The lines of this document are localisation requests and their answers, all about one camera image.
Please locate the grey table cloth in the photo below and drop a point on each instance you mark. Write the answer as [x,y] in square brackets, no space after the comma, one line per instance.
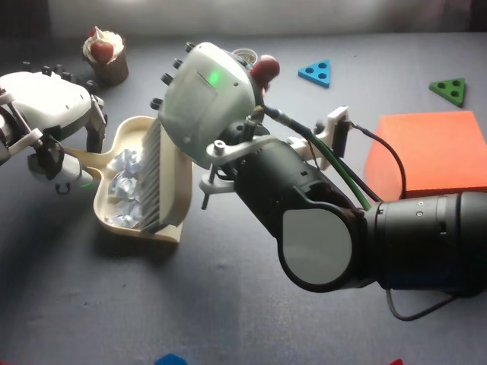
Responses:
[114,304]

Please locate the blue hexagonal block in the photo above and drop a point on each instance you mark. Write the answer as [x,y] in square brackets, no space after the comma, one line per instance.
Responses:
[170,360]

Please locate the toy cupcake with strawberry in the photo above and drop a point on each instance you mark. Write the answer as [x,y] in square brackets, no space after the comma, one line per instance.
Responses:
[110,68]

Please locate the white backdrop sheet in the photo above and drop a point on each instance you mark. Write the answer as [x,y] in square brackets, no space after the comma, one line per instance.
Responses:
[304,15]

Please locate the cream plastic dustpan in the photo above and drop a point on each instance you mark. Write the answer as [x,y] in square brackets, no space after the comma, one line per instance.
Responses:
[133,127]

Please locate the green triangle block with holes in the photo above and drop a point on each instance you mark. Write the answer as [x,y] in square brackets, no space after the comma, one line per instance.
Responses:
[449,92]

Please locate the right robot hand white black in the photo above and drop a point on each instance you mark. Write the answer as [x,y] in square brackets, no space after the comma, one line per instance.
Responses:
[205,102]

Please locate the small red block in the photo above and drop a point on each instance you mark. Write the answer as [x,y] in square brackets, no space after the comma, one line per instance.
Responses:
[396,362]

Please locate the large orange foam cube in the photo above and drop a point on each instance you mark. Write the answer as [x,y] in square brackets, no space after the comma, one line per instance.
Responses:
[437,152]

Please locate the blue triangle block with holes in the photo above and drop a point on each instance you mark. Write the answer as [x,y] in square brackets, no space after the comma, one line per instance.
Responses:
[314,75]

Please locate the crumpled white paper ball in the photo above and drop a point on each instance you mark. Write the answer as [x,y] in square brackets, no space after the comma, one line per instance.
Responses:
[123,161]
[123,188]
[125,216]

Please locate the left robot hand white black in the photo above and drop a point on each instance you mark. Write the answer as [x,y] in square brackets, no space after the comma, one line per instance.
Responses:
[45,99]

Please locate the small bowl with spoon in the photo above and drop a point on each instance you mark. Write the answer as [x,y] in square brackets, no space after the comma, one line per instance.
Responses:
[247,57]

